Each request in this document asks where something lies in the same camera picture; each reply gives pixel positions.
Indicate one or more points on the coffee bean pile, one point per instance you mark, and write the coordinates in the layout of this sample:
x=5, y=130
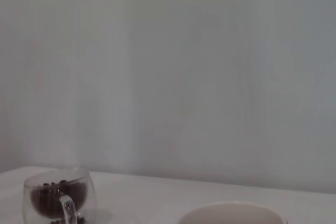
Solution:
x=44, y=200

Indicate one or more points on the red mug white inside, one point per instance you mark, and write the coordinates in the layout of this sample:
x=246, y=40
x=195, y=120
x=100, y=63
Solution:
x=231, y=214

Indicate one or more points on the clear double-wall glass cup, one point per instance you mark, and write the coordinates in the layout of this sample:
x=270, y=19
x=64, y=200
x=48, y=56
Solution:
x=29, y=200

